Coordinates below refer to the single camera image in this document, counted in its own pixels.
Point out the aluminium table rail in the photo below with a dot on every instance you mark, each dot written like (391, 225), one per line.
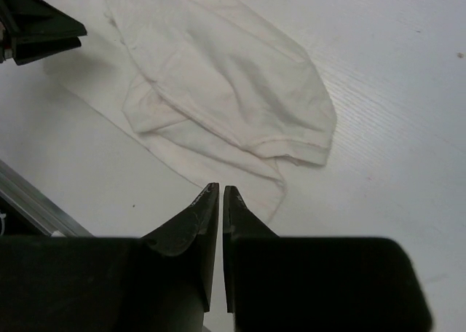
(35, 208)

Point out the white t shirt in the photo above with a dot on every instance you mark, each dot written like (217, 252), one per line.
(209, 87)

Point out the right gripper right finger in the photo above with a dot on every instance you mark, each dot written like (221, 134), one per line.
(238, 221)

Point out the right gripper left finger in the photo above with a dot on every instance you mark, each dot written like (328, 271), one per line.
(190, 236)

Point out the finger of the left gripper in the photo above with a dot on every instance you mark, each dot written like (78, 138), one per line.
(30, 52)
(38, 18)

